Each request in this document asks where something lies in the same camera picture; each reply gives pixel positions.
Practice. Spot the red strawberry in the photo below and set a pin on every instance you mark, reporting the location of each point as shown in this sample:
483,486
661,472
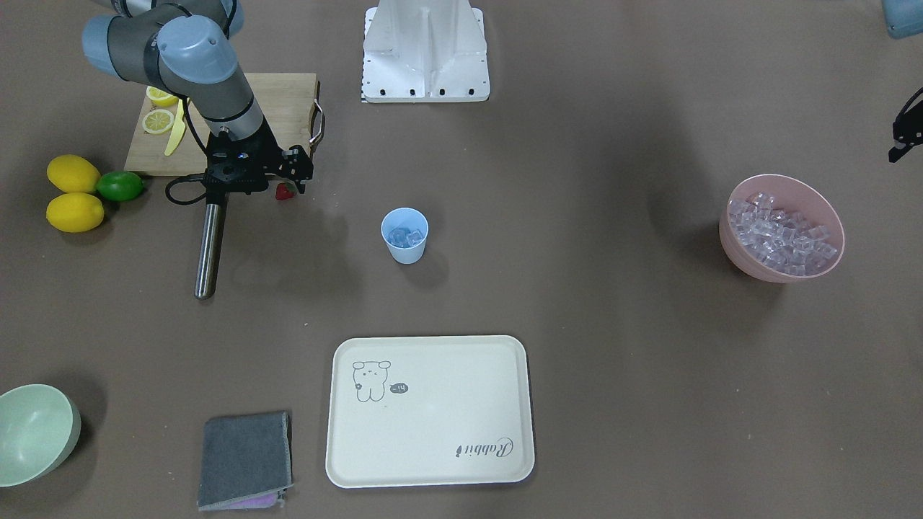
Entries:
285,192

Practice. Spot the steel muddler black tip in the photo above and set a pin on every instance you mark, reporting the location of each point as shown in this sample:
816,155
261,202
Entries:
210,250

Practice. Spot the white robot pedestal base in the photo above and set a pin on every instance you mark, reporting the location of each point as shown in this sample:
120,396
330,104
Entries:
424,51

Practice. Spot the cream rabbit tray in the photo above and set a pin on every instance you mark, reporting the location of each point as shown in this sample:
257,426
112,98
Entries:
426,411

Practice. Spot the pink bowl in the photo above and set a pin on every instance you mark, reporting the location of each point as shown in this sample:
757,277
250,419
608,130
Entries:
791,194

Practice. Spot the clear ice cube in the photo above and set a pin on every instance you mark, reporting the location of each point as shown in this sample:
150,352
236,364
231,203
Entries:
405,238

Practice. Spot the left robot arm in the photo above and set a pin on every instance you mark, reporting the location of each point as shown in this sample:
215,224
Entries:
903,20

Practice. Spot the yellow plastic knife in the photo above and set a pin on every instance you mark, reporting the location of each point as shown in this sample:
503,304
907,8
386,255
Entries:
179,127

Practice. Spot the yellow lemon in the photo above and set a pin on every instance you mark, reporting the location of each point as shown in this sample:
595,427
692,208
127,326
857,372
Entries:
75,212
72,173

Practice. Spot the wooden cutting board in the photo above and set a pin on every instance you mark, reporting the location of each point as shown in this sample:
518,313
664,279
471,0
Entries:
287,101

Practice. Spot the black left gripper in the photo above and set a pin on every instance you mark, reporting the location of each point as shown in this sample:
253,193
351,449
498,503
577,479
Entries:
904,132

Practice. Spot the grey folded cloth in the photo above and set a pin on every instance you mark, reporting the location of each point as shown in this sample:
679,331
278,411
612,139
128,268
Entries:
246,462

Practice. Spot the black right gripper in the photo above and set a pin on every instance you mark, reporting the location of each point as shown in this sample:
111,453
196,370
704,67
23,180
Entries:
298,163

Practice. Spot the mint green bowl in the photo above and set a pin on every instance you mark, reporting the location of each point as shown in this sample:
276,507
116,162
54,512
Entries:
40,427

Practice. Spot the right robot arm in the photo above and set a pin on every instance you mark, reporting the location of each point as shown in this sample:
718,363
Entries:
184,48

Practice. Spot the lemon slice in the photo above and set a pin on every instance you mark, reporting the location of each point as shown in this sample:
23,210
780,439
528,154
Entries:
161,98
158,121

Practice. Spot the pile of ice cubes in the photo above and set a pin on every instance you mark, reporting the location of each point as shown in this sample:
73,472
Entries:
774,239

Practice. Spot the green lime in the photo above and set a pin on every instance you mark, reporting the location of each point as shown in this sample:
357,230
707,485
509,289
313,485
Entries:
120,186

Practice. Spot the light blue plastic cup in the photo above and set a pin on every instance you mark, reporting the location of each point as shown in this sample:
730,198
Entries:
405,217

